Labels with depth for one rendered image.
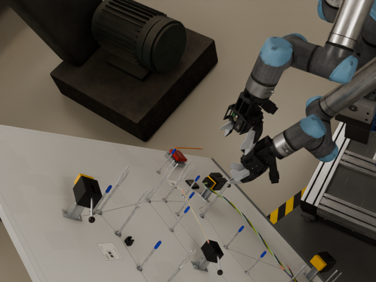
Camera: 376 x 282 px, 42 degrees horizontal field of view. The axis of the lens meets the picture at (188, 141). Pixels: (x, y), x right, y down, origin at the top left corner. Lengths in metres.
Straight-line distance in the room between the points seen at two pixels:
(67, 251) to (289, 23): 2.87
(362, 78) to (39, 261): 1.04
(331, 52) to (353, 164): 1.43
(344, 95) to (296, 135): 0.20
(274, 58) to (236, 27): 2.40
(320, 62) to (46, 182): 0.74
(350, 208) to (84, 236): 1.68
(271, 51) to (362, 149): 1.57
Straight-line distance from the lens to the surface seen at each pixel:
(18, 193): 1.10
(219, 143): 3.00
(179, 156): 1.65
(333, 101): 1.60
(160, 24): 2.88
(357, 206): 2.54
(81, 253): 1.04
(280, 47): 1.24
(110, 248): 1.10
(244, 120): 1.32
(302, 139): 1.52
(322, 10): 1.72
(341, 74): 1.30
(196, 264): 1.24
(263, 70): 1.26
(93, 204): 1.07
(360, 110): 1.77
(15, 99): 3.73
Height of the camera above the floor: 2.50
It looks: 55 degrees down
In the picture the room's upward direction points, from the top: 17 degrees counter-clockwise
